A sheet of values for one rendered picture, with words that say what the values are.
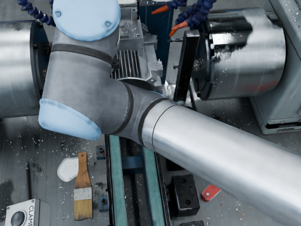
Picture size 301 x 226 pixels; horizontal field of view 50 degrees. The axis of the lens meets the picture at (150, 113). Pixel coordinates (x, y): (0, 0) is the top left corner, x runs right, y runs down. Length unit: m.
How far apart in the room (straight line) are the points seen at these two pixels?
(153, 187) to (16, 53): 0.46
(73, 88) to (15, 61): 0.38
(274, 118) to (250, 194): 0.66
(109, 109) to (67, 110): 0.06
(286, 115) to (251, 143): 0.64
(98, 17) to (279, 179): 0.30
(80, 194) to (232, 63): 0.54
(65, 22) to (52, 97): 0.10
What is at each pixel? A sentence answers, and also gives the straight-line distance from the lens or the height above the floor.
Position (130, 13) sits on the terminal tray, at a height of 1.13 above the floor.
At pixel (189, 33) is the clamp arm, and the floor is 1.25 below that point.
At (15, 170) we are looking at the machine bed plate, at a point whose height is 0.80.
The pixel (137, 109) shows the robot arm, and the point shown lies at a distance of 0.51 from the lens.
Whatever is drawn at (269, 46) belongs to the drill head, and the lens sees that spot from 0.87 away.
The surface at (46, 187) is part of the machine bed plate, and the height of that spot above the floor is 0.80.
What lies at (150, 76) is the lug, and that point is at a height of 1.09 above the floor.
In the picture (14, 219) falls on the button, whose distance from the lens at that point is 0.69.
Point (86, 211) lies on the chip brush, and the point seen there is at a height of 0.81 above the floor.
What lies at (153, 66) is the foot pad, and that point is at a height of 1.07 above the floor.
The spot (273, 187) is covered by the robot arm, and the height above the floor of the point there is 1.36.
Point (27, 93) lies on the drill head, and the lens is 0.81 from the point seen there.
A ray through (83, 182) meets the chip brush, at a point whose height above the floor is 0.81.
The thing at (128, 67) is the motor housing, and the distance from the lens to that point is 0.81.
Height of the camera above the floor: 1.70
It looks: 56 degrees down
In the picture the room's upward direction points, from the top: 4 degrees clockwise
